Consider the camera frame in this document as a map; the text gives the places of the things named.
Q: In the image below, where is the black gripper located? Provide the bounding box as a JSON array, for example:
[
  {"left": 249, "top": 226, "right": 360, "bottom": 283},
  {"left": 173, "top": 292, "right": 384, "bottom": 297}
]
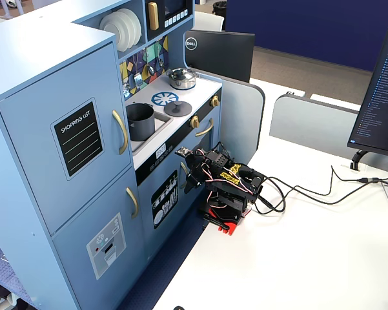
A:
[{"left": 183, "top": 149, "right": 214, "bottom": 195}]

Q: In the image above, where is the dark gray pot lid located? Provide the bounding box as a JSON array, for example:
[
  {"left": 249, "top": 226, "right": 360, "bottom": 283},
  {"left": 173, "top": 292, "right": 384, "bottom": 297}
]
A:
[{"left": 163, "top": 100, "right": 193, "bottom": 118}]

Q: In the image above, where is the red robot base clamp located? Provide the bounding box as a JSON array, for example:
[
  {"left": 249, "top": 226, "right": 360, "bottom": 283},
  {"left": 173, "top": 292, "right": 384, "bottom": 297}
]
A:
[{"left": 198, "top": 206, "right": 253, "bottom": 237}]

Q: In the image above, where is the steel lid with black knob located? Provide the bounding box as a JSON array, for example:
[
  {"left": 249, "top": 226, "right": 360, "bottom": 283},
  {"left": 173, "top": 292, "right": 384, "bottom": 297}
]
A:
[{"left": 167, "top": 68, "right": 196, "bottom": 82}]

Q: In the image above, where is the gray toy sink basin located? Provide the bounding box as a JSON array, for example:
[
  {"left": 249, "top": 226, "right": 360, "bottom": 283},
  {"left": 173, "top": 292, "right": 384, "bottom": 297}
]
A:
[{"left": 126, "top": 111, "right": 175, "bottom": 153}]

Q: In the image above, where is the dark gray cooking pot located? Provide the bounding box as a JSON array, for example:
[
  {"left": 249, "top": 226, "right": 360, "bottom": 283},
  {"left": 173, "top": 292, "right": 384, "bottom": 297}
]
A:
[{"left": 125, "top": 103, "right": 157, "bottom": 142}]

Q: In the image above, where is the gray rounded desk divider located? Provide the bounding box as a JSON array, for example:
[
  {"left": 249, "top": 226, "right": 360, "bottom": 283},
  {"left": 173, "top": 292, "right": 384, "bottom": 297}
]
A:
[{"left": 193, "top": 69, "right": 267, "bottom": 162}]

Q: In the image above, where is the stainless steel pot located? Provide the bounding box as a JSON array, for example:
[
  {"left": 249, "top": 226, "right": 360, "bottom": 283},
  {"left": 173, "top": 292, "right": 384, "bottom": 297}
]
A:
[{"left": 166, "top": 72, "right": 197, "bottom": 91}]

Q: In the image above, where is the steel slotted spatula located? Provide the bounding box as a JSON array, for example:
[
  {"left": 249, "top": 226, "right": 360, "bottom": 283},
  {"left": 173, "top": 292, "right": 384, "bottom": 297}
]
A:
[{"left": 133, "top": 53, "right": 143, "bottom": 88}]

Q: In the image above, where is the steel ladle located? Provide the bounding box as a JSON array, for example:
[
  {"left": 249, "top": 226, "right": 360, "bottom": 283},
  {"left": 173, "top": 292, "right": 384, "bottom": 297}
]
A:
[{"left": 147, "top": 48, "right": 156, "bottom": 77}]

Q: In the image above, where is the black shopping list board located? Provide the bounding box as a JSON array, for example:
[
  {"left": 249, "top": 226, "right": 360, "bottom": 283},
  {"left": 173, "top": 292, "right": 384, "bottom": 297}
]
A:
[{"left": 50, "top": 98, "right": 106, "bottom": 181}]

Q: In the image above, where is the black Dell monitor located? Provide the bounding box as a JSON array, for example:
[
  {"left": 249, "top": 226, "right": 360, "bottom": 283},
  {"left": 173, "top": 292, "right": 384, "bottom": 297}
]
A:
[{"left": 183, "top": 29, "right": 256, "bottom": 84}]

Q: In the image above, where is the gray low desk divider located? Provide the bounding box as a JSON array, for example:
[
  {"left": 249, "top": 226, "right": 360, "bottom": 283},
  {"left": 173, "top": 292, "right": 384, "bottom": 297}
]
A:
[{"left": 269, "top": 93, "right": 363, "bottom": 150}]

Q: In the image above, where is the white plate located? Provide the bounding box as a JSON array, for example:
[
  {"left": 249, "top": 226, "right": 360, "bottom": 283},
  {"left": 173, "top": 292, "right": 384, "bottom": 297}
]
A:
[
  {"left": 111, "top": 9, "right": 138, "bottom": 50},
  {"left": 99, "top": 12, "right": 128, "bottom": 52},
  {"left": 117, "top": 8, "right": 143, "bottom": 47}
]

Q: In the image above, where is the black trash bin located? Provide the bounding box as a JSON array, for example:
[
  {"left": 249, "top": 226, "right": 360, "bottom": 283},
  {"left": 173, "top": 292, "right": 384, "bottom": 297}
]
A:
[{"left": 212, "top": 1, "right": 228, "bottom": 17}]

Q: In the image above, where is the light blue toy kitchen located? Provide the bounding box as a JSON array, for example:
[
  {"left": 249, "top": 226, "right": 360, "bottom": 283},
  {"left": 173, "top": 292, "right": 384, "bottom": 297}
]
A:
[{"left": 0, "top": 0, "right": 224, "bottom": 310}]

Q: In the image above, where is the black monitor with lit screen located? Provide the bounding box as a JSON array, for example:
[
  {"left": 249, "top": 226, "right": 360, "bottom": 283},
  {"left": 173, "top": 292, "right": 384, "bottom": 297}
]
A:
[{"left": 347, "top": 25, "right": 388, "bottom": 160}]

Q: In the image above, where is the gold dishwasher door handle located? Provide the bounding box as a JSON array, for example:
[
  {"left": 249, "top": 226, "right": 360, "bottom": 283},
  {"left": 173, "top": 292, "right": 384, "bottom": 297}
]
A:
[{"left": 179, "top": 161, "right": 190, "bottom": 189}]

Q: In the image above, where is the small wrist camera board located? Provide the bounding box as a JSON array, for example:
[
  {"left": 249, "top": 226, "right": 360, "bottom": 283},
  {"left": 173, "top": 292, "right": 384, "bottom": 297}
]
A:
[{"left": 175, "top": 146, "right": 194, "bottom": 160}]

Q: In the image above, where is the gold oven door handle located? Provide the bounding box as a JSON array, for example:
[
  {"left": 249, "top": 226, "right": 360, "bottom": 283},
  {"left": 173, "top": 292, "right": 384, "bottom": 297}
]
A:
[{"left": 195, "top": 118, "right": 215, "bottom": 138}]

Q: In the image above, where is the short gold freezer handle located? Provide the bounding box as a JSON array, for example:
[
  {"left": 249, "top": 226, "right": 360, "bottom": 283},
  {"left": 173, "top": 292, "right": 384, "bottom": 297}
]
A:
[{"left": 126, "top": 187, "right": 140, "bottom": 220}]

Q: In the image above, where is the long gold fridge handle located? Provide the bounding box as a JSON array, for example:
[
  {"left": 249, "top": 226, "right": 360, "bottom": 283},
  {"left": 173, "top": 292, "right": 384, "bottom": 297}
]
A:
[{"left": 112, "top": 109, "right": 129, "bottom": 156}]

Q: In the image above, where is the thick black cable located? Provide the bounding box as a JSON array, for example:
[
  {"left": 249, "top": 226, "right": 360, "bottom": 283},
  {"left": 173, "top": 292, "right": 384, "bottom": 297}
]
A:
[{"left": 253, "top": 175, "right": 388, "bottom": 215}]

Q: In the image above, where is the thin black cable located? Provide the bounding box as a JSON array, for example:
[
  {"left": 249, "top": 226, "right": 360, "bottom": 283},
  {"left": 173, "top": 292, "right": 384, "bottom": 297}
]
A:
[{"left": 331, "top": 165, "right": 388, "bottom": 191}]

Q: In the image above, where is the gold microwave door handle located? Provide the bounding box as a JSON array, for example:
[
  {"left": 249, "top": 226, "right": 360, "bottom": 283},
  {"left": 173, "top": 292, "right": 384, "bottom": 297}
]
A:
[{"left": 147, "top": 1, "right": 160, "bottom": 31}]

